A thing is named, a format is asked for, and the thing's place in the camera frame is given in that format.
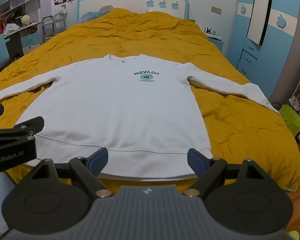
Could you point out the blue and white desk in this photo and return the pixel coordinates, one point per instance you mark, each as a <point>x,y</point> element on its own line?
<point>0,52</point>

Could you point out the tall black-framed mirror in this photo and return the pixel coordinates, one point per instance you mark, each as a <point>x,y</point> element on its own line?
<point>261,10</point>

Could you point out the blue and white wardrobe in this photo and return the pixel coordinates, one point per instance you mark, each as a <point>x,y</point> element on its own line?
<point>287,50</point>

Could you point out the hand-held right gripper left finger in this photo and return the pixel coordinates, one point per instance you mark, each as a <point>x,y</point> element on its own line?
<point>99,161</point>

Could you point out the brown wall switch plate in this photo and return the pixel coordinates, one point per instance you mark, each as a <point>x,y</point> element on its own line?
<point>216,10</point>

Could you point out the blue nightstand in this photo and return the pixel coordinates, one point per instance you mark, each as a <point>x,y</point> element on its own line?
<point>216,43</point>

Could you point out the white printed sweatshirt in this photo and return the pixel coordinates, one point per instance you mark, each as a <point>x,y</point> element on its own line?
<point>115,110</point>

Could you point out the black and white headphones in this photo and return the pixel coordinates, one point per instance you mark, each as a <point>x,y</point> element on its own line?
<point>210,30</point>

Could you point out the white and blue headboard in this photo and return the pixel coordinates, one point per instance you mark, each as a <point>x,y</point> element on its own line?
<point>130,3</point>

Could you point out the green plastic basket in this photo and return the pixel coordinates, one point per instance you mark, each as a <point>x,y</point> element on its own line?
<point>291,118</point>

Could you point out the yellow quilted blanket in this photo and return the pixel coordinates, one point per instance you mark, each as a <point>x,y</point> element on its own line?
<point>145,35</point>

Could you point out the blue pillow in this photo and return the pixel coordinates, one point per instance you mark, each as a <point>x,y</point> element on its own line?
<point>92,15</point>

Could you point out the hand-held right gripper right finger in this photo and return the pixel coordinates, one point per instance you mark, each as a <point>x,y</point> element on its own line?
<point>197,162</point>

